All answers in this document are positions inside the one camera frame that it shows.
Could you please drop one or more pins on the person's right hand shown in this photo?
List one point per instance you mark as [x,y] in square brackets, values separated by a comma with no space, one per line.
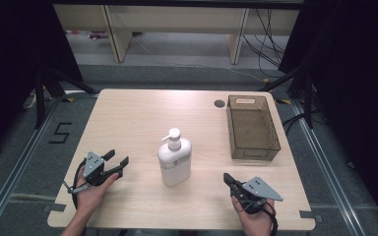
[254,221]

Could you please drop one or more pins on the beige wooden bench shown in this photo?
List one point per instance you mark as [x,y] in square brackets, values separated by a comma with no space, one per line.
[177,19]

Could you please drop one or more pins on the white pump soap bottle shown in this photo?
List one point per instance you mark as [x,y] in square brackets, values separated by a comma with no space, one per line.
[174,160]

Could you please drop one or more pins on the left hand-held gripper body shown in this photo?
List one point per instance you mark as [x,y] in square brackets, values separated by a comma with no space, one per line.
[93,165]

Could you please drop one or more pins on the brown translucent plastic basket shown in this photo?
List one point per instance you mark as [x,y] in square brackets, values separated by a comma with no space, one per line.
[252,131]

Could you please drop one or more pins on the dark curtain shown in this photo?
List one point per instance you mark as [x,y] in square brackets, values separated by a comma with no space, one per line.
[16,65]
[357,82]

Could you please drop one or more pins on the pink object under bench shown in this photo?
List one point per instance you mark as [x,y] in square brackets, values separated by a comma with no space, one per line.
[97,34]

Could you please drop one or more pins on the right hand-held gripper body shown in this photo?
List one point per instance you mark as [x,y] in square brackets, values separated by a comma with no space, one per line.
[259,190]

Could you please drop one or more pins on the black metal stand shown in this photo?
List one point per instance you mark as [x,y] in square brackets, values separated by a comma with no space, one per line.
[40,98]
[308,98]

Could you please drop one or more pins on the dark round table grommet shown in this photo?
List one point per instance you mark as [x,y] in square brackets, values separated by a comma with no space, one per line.
[219,103]

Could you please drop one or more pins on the yellow floor tape piece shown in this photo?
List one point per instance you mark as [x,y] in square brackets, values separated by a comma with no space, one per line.
[67,99]
[283,101]

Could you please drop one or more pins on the person's left hand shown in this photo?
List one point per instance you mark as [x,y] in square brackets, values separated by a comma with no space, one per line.
[93,193]

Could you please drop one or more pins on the metal floor rail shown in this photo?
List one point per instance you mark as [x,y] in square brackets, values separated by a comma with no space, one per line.
[16,167]
[328,164]

